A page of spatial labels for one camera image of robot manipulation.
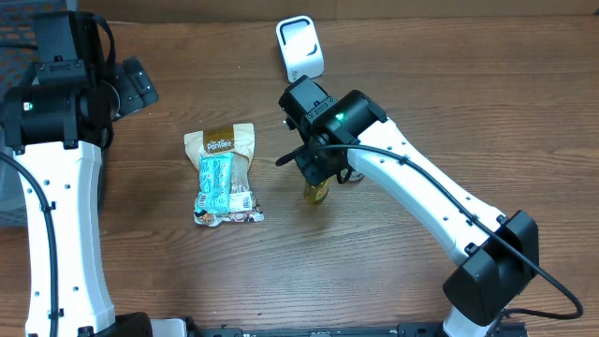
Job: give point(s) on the teal snack packet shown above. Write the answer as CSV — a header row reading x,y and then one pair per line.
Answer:
x,y
214,183

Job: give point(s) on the green white yogurt cup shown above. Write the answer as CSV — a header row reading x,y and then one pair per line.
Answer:
x,y
356,176

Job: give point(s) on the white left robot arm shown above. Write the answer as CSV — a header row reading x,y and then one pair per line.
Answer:
x,y
69,294

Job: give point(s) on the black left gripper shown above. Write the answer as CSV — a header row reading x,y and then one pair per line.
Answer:
x,y
138,82

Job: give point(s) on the yellow liquid glass bottle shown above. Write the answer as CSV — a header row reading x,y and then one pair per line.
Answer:
x,y
316,193

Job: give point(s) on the white barcode scanner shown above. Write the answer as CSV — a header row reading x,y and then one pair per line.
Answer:
x,y
300,48

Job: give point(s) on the brown white snack bag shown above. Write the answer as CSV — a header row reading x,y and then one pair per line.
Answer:
x,y
240,140

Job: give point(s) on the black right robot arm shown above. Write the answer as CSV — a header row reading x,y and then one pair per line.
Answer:
x,y
494,254

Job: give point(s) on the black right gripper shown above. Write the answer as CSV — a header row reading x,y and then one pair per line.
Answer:
x,y
315,171

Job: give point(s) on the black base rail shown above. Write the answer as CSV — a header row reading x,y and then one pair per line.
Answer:
x,y
186,327

